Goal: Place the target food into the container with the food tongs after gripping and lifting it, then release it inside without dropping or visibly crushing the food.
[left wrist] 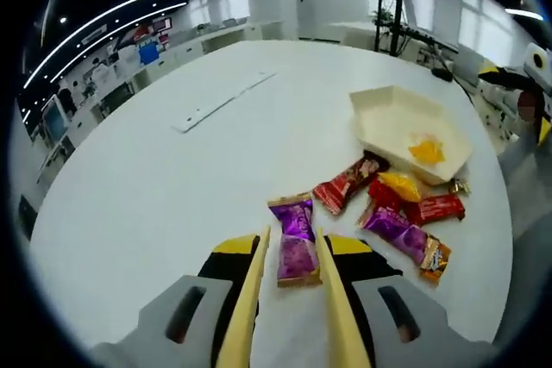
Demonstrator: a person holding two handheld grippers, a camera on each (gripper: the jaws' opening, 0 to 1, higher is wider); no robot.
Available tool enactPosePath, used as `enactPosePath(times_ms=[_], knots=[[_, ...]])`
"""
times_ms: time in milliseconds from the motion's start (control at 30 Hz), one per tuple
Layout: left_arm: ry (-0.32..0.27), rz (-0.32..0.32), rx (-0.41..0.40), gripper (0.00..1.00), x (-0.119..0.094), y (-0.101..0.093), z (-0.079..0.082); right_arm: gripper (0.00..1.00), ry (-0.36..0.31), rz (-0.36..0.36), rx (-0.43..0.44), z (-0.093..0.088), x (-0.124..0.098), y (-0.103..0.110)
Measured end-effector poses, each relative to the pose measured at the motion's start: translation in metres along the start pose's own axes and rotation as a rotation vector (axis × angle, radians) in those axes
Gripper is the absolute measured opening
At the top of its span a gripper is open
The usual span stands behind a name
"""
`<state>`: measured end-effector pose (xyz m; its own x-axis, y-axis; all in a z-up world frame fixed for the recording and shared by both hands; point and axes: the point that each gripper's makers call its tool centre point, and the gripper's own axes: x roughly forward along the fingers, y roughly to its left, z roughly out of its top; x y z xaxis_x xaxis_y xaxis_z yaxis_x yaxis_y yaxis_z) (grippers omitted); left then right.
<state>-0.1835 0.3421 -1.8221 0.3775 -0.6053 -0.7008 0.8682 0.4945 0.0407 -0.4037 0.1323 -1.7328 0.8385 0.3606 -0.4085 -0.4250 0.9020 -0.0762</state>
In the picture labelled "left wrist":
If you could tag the gold food candy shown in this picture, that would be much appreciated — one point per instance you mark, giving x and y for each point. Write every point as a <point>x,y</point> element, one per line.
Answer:
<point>460,187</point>

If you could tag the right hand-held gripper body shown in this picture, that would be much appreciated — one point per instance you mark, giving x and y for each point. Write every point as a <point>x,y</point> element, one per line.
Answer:
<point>541,62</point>

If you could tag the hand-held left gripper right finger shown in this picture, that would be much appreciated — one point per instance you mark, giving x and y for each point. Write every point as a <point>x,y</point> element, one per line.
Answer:
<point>433,333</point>

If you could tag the orange brown food packet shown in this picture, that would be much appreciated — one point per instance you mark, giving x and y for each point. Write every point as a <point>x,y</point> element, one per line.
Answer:
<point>436,260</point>

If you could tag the white mesh chair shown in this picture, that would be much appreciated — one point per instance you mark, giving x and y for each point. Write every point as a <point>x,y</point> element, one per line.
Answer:
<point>517,178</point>

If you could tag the beige hexagonal container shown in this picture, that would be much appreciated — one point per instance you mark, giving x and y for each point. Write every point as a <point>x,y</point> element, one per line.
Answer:
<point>388,126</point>

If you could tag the black screen stand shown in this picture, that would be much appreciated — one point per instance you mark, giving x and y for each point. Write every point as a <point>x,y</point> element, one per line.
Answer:
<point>394,6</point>

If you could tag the black office chair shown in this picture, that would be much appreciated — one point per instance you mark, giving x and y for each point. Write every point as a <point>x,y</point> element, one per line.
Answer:
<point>28,217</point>

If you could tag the purple food packet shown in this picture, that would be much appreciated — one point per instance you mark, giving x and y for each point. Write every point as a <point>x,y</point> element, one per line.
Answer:
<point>397,232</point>
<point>295,238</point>

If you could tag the red food packet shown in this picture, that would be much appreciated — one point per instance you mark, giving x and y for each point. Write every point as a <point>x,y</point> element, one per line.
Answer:
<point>379,197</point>

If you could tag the yellow food packet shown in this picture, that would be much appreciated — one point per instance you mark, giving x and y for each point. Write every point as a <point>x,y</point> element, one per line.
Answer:
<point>401,185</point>
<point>427,150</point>

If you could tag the red dark-ended food bar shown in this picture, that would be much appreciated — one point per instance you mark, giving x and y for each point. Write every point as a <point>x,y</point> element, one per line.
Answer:
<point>345,185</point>

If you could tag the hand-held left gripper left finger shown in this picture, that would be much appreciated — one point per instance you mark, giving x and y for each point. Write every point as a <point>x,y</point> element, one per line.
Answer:
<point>148,338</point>

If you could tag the blue box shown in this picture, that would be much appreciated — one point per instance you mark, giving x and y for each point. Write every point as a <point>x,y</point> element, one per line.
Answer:
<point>148,52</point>

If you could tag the computer monitor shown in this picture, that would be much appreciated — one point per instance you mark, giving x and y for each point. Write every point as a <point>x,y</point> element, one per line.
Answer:
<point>55,118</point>

